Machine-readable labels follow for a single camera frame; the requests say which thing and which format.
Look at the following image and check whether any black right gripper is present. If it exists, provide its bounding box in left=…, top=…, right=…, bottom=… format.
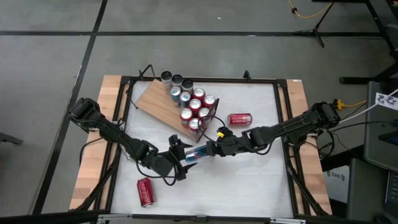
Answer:
left=205, top=126, right=259, bottom=157

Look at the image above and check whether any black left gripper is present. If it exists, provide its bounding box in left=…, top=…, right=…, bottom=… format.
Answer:
left=151, top=134, right=198, bottom=182

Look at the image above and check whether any blue silver slim can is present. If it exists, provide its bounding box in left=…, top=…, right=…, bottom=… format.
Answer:
left=179, top=91, right=192, bottom=110
left=184, top=145, right=208, bottom=165
left=169, top=86, right=182, bottom=106

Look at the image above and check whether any red Fanta can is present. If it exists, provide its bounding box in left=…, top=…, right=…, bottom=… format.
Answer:
left=188, top=98, right=202, bottom=114
left=188, top=118, right=202, bottom=136
left=202, top=95, right=216, bottom=108
left=192, top=88, right=206, bottom=102
left=197, top=107, right=211, bottom=124

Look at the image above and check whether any red Coca-Cola can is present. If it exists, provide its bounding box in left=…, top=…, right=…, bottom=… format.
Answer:
left=136, top=177, right=155, bottom=208
left=228, top=113, right=253, bottom=127

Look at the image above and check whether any red soda can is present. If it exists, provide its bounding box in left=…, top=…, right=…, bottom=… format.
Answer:
left=179, top=108, right=193, bottom=127

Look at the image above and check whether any silver aluminium bar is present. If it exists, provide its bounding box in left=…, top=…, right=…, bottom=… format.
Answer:
left=96, top=213, right=307, bottom=224

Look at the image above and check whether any white labelled box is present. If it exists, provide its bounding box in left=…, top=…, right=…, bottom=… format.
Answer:
left=323, top=169, right=351, bottom=203

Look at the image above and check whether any black tripod stand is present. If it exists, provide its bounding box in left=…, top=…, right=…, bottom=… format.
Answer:
left=294, top=1, right=335, bottom=49

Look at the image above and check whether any grey box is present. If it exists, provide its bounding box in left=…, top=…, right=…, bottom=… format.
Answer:
left=346, top=157, right=398, bottom=223

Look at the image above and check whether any grey cabinet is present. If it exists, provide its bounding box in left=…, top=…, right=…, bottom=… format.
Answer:
left=363, top=80, right=398, bottom=172

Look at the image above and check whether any dark chair base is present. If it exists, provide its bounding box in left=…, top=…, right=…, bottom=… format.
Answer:
left=0, top=132, right=24, bottom=146

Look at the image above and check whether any white paper label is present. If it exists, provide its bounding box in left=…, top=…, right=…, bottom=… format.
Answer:
left=375, top=91, right=398, bottom=111

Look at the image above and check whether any black desk frame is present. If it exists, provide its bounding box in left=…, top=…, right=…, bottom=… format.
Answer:
left=312, top=0, right=398, bottom=85

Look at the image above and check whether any yellow floor cable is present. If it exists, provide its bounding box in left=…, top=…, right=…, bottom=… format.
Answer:
left=287, top=0, right=334, bottom=19

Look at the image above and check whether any white cable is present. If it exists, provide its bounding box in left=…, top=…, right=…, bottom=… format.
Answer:
left=338, top=88, right=398, bottom=125

